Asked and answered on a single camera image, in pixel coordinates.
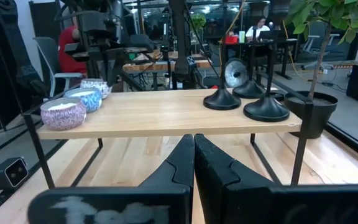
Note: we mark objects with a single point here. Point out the red box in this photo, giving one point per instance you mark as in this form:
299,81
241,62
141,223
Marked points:
231,39

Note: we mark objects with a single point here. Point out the round silver reflector lamp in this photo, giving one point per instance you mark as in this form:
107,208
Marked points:
235,73

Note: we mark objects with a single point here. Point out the light office chair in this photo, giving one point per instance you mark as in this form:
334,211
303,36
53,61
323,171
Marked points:
317,43

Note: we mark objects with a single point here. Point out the table-level camera box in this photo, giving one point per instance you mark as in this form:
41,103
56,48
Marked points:
11,172

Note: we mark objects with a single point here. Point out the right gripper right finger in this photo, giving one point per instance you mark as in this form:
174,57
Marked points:
216,174

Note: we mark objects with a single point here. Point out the black stand post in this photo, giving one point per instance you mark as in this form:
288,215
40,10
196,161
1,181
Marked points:
179,37

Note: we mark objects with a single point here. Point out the black plant pot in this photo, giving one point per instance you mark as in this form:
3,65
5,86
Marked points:
317,118

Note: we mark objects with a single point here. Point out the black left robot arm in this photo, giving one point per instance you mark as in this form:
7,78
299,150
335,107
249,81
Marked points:
87,6

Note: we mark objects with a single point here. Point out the person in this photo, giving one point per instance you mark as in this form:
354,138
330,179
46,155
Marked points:
68,53
258,29

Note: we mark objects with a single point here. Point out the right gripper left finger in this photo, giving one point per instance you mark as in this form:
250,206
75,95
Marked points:
179,168

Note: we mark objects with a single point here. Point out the black candle stick holder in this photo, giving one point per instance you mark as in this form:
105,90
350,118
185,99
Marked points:
222,100
249,89
266,110

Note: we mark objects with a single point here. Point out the white speckled candle tin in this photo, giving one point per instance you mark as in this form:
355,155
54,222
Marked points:
96,85

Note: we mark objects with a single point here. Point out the gray office chair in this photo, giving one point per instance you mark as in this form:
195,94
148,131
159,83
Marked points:
47,56

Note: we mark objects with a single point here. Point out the small background plant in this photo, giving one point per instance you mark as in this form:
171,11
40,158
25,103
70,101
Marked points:
198,21

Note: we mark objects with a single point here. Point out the black desk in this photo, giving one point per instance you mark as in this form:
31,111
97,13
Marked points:
278,45

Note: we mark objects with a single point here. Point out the black fabric cover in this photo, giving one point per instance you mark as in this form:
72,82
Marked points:
2,62

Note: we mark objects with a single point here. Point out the green cup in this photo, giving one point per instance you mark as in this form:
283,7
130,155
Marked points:
241,36

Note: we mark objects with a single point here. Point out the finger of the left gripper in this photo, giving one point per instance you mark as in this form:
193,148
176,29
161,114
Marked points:
109,68
119,65

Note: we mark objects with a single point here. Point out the black metal table frame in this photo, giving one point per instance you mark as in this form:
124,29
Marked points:
353,141

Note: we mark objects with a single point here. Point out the wooden shelf with metal legs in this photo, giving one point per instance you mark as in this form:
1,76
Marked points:
166,112

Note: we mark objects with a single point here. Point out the green leafy plant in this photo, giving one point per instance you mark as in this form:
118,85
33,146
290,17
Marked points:
337,12

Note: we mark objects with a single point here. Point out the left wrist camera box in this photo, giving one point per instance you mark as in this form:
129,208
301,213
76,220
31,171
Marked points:
95,21

